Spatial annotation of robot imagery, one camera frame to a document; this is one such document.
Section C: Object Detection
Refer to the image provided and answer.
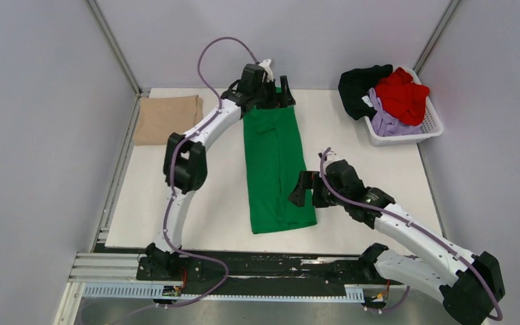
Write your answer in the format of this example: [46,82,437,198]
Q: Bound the folded beige t shirt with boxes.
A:
[133,95,204,146]

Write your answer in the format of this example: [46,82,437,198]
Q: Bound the white laundry basket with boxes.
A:
[361,64,443,147]

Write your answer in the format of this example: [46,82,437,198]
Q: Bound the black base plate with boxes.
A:
[140,251,389,296]

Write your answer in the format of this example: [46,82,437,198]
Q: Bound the black t shirt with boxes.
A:
[338,64,393,121]

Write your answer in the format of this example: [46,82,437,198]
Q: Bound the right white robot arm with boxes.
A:
[288,156,505,324]

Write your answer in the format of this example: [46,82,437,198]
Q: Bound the aluminium frame rail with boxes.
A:
[68,252,477,290]

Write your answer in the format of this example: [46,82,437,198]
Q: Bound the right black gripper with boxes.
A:
[287,171,347,209]

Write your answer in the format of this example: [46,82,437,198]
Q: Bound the lilac t shirt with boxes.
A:
[368,88,422,137]

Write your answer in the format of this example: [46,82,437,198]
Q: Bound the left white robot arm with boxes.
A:
[136,63,296,281]

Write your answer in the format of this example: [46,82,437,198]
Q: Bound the green t shirt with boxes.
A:
[243,104,317,234]

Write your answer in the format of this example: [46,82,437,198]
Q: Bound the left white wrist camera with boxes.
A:
[258,59,275,82]

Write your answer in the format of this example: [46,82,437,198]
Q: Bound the red t shirt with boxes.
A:
[374,67,430,126]

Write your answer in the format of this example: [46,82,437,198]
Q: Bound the white slotted cable duct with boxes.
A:
[82,283,365,303]

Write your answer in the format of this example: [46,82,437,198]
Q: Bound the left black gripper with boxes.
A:
[253,77,296,110]

